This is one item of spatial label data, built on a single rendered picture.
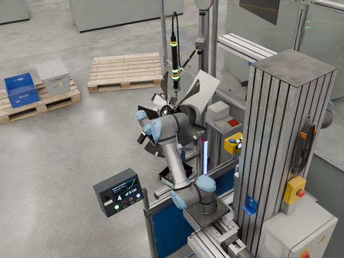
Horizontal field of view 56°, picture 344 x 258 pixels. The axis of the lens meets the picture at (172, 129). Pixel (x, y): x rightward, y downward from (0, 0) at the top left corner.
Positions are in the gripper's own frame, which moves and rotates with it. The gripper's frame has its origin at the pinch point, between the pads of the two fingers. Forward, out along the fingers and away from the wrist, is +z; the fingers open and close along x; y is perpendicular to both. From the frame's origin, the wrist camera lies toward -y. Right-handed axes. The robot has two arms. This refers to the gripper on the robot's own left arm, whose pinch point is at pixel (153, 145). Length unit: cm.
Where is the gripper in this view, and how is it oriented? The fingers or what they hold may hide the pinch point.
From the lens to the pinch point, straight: 251.8
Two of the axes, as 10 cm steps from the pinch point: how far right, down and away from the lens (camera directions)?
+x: -5.7, -4.9, 6.6
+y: 7.7, -6.0, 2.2
